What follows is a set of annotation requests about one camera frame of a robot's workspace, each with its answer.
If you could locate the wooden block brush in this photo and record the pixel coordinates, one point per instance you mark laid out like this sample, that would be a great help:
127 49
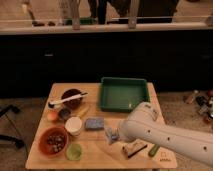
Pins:
130 149

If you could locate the green plastic tray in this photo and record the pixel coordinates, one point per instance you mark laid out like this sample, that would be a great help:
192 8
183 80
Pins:
122 94

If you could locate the green cucumber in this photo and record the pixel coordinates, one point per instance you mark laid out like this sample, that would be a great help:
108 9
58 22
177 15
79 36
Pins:
152 152

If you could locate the orange peach fruit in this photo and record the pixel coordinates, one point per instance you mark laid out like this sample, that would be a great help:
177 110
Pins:
52 116

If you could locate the orange bowl with nuts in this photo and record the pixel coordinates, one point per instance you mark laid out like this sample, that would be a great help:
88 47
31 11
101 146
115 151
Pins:
53 142

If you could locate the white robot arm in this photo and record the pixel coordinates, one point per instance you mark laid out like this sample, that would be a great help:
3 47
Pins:
142 124

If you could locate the wooden table board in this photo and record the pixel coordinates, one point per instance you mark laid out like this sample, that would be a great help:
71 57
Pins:
97 154

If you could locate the white cup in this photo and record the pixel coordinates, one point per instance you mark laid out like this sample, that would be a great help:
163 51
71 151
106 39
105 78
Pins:
74 125

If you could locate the blue grey towel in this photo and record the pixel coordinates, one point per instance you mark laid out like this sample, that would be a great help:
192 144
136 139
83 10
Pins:
111 134

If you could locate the blue sponge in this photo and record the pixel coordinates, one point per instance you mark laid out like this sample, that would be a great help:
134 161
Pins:
94 124

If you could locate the light green small bowl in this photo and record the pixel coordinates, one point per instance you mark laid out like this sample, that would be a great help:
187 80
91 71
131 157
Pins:
74 152

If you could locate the small dark cup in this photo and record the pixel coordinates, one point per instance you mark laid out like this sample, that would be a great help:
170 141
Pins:
64 114

